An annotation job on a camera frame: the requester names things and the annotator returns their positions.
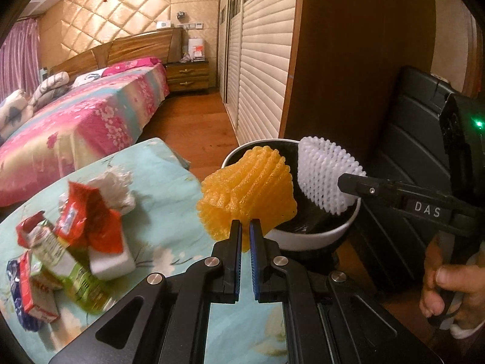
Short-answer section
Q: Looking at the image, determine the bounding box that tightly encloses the wooden headboard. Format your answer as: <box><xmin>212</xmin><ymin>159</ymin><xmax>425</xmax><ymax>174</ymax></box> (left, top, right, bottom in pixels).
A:
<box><xmin>48</xmin><ymin>28</ymin><xmax>182</xmax><ymax>80</ymax></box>

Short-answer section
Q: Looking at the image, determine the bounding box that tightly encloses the orange foam fruit net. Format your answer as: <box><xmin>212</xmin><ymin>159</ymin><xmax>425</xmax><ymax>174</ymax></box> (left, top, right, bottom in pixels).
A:
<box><xmin>196</xmin><ymin>146</ymin><xmax>298</xmax><ymax>252</ymax></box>

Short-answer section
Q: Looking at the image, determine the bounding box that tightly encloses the pink pillow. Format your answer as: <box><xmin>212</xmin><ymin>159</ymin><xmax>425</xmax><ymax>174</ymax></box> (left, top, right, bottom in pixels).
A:
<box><xmin>101</xmin><ymin>57</ymin><xmax>161</xmax><ymax>77</ymax></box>

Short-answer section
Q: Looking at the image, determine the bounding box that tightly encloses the white foam fruit net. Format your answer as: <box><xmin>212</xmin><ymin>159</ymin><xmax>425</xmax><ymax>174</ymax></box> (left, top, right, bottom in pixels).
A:
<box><xmin>298</xmin><ymin>136</ymin><xmax>367</xmax><ymax>215</ymax></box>

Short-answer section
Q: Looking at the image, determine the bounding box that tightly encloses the white louvered wardrobe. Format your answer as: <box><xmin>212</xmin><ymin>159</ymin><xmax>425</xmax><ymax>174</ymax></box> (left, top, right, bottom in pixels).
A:
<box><xmin>218</xmin><ymin>0</ymin><xmax>296</xmax><ymax>145</ymax></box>

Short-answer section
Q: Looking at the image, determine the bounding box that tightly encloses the green drink pouch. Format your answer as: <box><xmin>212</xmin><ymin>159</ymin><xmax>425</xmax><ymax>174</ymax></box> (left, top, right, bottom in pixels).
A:
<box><xmin>16</xmin><ymin>211</ymin><xmax>115</xmax><ymax>315</ymax></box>

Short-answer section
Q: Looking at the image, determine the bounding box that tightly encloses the red and white small carton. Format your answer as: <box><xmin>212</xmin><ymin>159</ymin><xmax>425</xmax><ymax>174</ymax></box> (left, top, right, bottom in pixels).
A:
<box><xmin>19</xmin><ymin>251</ymin><xmax>60</xmax><ymax>323</ymax></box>

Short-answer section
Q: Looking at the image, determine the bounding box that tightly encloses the white trash bin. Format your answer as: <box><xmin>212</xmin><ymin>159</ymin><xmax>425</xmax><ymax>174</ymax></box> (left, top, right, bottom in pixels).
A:
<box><xmin>221</xmin><ymin>138</ymin><xmax>361</xmax><ymax>251</ymax></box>

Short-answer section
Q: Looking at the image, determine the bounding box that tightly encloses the red snack wrapper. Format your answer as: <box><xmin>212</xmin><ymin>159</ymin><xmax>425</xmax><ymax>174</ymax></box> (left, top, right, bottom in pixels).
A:
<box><xmin>54</xmin><ymin>182</ymin><xmax>123</xmax><ymax>254</ymax></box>

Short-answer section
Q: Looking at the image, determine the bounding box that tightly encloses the person's right hand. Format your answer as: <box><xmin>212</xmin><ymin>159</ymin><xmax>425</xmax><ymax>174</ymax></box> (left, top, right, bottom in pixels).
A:
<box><xmin>419</xmin><ymin>236</ymin><xmax>484</xmax><ymax>340</ymax></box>

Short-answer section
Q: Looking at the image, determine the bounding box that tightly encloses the bed with pink floral sheet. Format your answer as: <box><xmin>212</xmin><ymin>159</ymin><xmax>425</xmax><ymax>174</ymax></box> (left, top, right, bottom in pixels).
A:
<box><xmin>1</xmin><ymin>63</ymin><xmax>169</xmax><ymax>207</ymax></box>

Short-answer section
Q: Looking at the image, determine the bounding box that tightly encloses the white foam block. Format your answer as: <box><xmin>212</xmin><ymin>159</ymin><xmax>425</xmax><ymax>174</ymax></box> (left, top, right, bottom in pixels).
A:
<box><xmin>88</xmin><ymin>234</ymin><xmax>135</xmax><ymax>281</ymax></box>

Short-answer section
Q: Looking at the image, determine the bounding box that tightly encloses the wooden nightstand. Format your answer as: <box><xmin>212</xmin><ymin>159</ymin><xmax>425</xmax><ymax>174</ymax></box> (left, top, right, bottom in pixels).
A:
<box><xmin>165</xmin><ymin>61</ymin><xmax>209</xmax><ymax>93</ymax></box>

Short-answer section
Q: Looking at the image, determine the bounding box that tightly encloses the crumpled white tissue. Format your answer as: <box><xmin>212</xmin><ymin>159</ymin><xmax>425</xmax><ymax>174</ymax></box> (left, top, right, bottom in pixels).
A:
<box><xmin>87</xmin><ymin>166</ymin><xmax>135</xmax><ymax>215</ymax></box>

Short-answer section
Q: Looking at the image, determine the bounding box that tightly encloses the blue plastic snack bag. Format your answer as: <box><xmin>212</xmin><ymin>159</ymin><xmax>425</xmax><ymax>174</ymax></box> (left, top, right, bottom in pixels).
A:
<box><xmin>6</xmin><ymin>259</ymin><xmax>43</xmax><ymax>333</ymax></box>

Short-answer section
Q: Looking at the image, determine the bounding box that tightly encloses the dark wooden door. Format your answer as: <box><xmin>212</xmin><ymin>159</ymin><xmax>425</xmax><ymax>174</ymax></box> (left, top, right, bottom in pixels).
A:
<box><xmin>279</xmin><ymin>0</ymin><xmax>436</xmax><ymax>159</ymax></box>

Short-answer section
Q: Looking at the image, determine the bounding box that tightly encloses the white box on nightstand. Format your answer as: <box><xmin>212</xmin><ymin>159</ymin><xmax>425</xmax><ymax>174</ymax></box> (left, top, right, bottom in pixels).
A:
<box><xmin>187</xmin><ymin>38</ymin><xmax>206</xmax><ymax>62</ymax></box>

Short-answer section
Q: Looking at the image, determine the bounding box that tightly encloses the light blue floral table cloth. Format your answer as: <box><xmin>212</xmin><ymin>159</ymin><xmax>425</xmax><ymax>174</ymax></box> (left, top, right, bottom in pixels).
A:
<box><xmin>1</xmin><ymin>139</ymin><xmax>288</xmax><ymax>363</ymax></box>

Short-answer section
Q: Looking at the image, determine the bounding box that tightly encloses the pink curtain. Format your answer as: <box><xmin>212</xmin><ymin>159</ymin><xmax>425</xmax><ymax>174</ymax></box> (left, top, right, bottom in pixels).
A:
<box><xmin>0</xmin><ymin>18</ymin><xmax>40</xmax><ymax>100</ymax></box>

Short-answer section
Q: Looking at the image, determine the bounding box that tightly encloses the folded patterned quilt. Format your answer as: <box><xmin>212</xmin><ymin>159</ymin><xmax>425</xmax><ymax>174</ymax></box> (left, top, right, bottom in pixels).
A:
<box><xmin>1</xmin><ymin>72</ymin><xmax>70</xmax><ymax>144</ymax></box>

